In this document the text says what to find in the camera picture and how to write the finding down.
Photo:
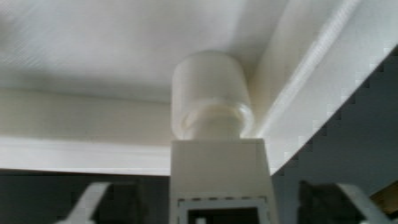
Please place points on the white table leg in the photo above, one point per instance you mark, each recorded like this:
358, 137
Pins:
221, 183

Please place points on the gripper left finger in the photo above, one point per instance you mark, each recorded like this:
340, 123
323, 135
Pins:
109, 205

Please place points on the white square tabletop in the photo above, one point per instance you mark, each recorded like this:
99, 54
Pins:
90, 51

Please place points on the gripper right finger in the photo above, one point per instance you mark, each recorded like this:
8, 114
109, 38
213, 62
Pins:
335, 204

